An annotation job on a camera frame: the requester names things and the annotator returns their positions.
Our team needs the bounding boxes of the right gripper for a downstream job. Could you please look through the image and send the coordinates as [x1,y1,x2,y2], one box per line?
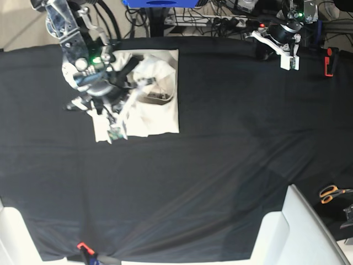
[62,56,154,142]

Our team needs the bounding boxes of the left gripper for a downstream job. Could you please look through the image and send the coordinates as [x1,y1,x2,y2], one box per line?
[250,16,302,70]

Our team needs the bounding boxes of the white T-shirt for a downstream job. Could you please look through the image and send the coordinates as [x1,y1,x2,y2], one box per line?
[87,49,180,144]

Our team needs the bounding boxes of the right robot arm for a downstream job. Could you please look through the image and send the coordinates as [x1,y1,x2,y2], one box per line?
[31,1,155,143]

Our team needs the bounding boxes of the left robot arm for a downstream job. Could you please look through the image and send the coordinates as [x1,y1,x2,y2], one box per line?
[250,1,318,71]

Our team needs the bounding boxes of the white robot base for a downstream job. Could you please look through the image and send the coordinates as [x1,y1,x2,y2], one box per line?
[250,184,350,265]
[1,205,67,265]

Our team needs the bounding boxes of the red black clamp right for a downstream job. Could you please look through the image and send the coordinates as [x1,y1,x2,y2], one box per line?
[324,47,340,77]

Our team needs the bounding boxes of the red black clamp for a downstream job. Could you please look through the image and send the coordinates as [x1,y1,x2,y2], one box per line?
[77,242,122,265]
[324,47,340,77]

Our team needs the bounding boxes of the black table cloth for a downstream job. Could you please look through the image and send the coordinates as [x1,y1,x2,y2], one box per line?
[1,37,352,263]

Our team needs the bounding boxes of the blue box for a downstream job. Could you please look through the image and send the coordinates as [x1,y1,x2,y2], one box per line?
[122,0,198,8]

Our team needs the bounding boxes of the black table leg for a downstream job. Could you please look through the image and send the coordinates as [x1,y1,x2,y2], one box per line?
[146,7,167,38]

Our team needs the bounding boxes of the red black clamp front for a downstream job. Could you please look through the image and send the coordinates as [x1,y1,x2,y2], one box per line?
[77,242,122,265]

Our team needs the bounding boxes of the orange handled scissors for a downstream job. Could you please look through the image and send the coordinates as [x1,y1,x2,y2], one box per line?
[319,185,352,204]

